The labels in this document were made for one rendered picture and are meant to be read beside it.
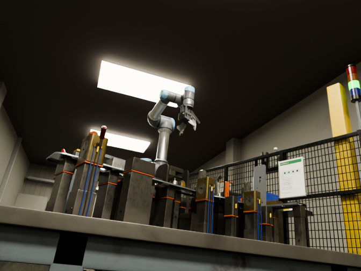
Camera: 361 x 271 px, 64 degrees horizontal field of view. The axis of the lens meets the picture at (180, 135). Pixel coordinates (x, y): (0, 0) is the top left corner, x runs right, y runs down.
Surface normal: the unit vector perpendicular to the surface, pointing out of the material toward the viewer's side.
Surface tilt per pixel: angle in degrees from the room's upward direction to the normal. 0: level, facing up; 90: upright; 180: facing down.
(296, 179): 90
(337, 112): 90
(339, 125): 90
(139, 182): 90
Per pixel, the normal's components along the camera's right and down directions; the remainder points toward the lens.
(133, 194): 0.62, -0.26
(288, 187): -0.78, -0.32
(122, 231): 0.33, -0.35
